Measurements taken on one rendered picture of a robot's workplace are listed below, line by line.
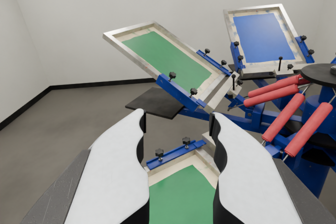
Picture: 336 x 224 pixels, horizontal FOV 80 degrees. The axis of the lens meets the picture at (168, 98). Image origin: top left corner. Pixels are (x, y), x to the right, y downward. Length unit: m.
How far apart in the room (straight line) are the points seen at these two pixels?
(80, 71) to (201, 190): 4.32
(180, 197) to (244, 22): 1.76
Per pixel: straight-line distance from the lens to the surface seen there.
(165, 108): 1.60
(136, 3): 4.32
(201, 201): 0.97
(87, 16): 4.60
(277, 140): 1.17
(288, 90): 1.27
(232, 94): 1.35
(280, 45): 2.12
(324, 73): 1.29
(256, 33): 2.17
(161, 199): 0.99
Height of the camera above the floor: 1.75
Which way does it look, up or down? 27 degrees down
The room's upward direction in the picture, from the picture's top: 6 degrees counter-clockwise
